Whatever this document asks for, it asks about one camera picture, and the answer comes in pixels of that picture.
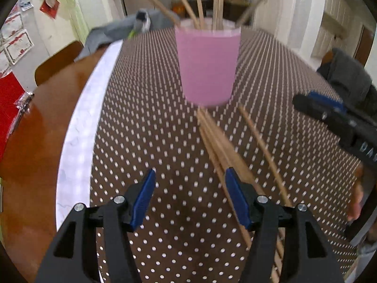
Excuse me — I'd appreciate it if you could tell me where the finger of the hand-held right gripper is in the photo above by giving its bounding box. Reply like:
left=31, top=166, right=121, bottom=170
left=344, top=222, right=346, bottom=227
left=292, top=94, right=351, bottom=132
left=308, top=92, right=350, bottom=115

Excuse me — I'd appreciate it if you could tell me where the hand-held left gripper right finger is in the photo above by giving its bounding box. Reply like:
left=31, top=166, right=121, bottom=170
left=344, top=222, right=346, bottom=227
left=225, top=167, right=345, bottom=283

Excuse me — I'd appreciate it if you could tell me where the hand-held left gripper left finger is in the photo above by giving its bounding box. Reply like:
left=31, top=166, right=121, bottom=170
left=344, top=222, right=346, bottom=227
left=35, top=169, right=156, bottom=283

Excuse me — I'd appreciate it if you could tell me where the group of wooden chopsticks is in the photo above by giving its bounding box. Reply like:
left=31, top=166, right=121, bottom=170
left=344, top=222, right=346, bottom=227
left=118, top=0, right=295, bottom=283

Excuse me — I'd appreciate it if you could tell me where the pink cup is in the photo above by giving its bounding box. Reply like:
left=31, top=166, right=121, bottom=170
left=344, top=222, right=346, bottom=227
left=174, top=19, right=242, bottom=108

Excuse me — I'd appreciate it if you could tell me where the person's right hand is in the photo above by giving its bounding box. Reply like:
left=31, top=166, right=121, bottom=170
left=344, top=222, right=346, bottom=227
left=347, top=163, right=366, bottom=221

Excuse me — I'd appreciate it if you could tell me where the dark grey sweater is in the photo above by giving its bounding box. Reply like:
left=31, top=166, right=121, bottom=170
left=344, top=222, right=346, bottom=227
left=316, top=47, right=373, bottom=115

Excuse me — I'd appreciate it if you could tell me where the brown wooden door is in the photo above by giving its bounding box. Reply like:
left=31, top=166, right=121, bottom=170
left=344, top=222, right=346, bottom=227
left=355, top=25, right=373, bottom=65

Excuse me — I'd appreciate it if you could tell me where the brown polka dot tablecloth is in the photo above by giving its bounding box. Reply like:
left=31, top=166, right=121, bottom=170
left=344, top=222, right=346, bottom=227
left=88, top=28, right=372, bottom=283

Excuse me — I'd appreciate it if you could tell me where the white cabinet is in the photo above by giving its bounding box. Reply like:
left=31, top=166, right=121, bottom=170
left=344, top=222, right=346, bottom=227
left=312, top=0, right=366, bottom=59

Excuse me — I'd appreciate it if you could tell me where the dark wooden desk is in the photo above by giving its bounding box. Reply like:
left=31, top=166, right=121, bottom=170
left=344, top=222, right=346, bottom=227
left=206, top=0, right=254, bottom=25

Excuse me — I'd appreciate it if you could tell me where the clear plastic packet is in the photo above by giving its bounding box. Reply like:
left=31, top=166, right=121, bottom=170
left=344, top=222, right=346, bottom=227
left=15, top=92, right=35, bottom=114

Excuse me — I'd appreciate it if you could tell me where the wooden chair back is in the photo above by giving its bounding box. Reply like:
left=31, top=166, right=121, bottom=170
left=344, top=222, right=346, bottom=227
left=35, top=41, right=84, bottom=86

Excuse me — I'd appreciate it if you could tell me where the red gift bag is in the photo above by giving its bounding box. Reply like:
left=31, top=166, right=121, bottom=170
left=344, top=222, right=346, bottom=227
left=0, top=72, right=25, bottom=157

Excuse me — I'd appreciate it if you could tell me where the grey jacket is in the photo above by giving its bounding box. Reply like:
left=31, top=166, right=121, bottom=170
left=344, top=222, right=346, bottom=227
left=74, top=7, right=180, bottom=62

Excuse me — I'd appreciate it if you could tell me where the light green curtain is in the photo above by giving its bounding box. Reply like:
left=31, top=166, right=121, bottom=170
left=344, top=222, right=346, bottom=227
left=38, top=0, right=89, bottom=48

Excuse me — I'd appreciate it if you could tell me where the group of wall certificates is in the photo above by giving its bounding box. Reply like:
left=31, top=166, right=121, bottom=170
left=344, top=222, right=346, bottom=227
left=0, top=0, right=34, bottom=80

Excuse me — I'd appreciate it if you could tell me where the red diamond wall decoration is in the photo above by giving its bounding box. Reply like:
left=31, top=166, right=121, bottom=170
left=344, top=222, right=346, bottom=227
left=40, top=0, right=61, bottom=20

